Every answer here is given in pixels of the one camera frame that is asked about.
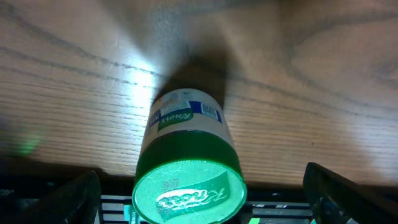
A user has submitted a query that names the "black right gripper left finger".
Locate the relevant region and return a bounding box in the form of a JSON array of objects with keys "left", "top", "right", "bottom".
[{"left": 18, "top": 171, "right": 101, "bottom": 224}]

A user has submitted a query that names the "green lid seasoning jar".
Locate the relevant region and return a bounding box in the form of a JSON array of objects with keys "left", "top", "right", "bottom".
[{"left": 132, "top": 88, "right": 247, "bottom": 223}]

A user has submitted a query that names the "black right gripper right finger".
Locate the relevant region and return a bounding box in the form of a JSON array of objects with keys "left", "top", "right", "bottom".
[{"left": 303, "top": 162, "right": 397, "bottom": 223}]

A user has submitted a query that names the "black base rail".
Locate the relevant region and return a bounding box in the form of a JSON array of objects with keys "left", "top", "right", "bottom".
[{"left": 0, "top": 183, "right": 315, "bottom": 224}]

